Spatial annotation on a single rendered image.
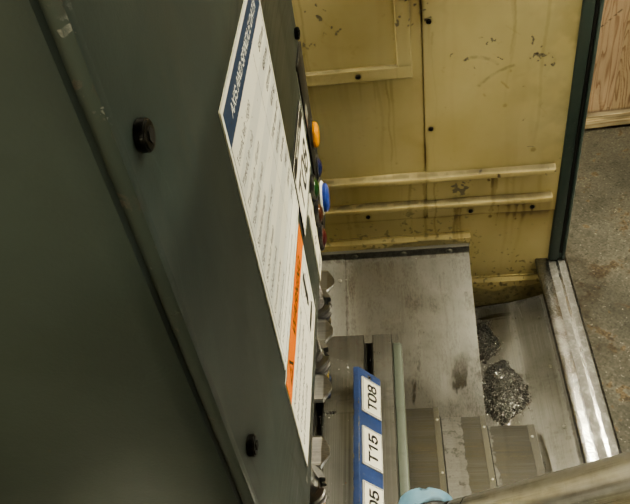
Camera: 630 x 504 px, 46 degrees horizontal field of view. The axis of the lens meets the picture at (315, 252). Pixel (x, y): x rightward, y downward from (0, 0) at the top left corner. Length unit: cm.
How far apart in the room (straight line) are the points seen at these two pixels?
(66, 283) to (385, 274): 158
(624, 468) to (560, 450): 86
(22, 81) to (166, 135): 7
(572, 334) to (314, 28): 87
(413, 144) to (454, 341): 47
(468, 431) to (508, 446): 9
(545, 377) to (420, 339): 30
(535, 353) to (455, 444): 35
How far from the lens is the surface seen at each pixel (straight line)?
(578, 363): 171
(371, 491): 136
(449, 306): 179
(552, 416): 178
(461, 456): 165
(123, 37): 24
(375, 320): 178
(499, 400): 180
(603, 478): 89
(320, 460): 108
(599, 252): 309
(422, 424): 168
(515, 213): 179
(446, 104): 157
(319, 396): 114
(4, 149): 23
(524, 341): 191
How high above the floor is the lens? 215
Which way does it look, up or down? 44 degrees down
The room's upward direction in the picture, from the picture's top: 10 degrees counter-clockwise
